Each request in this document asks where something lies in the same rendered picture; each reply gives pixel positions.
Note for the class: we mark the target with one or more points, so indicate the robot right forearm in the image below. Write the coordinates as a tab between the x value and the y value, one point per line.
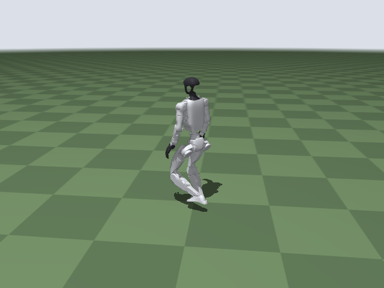
204	129

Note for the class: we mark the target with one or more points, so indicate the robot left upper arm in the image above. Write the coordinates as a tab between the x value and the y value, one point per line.
180	109

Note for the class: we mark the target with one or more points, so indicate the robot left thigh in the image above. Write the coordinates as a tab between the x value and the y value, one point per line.
182	152

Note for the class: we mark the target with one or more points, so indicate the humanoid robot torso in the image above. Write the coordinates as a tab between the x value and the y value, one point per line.
193	121

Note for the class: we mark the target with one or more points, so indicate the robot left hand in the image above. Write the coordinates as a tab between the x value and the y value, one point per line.
169	149

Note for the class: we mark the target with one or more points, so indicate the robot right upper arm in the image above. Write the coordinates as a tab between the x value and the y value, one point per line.
207	115

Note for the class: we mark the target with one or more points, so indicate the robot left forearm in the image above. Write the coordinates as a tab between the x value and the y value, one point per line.
175	137

